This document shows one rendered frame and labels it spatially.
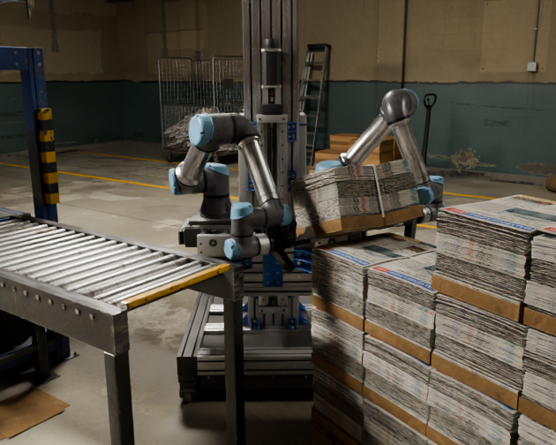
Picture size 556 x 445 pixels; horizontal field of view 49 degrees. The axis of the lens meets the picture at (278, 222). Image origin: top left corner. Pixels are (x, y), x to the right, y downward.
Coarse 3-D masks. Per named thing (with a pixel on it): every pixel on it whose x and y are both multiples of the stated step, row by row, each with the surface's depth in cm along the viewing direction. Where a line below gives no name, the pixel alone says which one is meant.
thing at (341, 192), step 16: (304, 176) 225; (320, 176) 216; (336, 176) 210; (352, 176) 213; (304, 192) 227; (320, 192) 218; (336, 192) 210; (352, 192) 213; (368, 192) 216; (304, 208) 227; (320, 208) 219; (336, 208) 211; (352, 208) 212; (368, 208) 216; (304, 224) 227
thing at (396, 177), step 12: (384, 168) 222; (396, 168) 225; (408, 168) 227; (384, 180) 221; (396, 180) 224; (408, 180) 227; (396, 192) 224; (408, 192) 227; (396, 204) 223; (408, 204) 226
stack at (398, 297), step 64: (320, 256) 214; (384, 256) 205; (320, 320) 220; (384, 320) 190; (448, 320) 168; (512, 320) 151; (320, 384) 226; (384, 384) 195; (448, 384) 170; (512, 384) 153
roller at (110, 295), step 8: (192, 264) 208; (200, 264) 209; (168, 272) 199; (176, 272) 201; (184, 272) 203; (144, 280) 191; (152, 280) 193; (160, 280) 195; (120, 288) 184; (128, 288) 185; (136, 288) 187; (96, 296) 178; (104, 296) 178; (112, 296) 180; (120, 296) 182
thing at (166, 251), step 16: (48, 224) 263; (64, 224) 263; (128, 240) 237; (176, 256) 218; (192, 256) 216; (224, 272) 206; (240, 272) 206; (192, 288) 216; (208, 288) 212; (224, 288) 207; (240, 288) 207
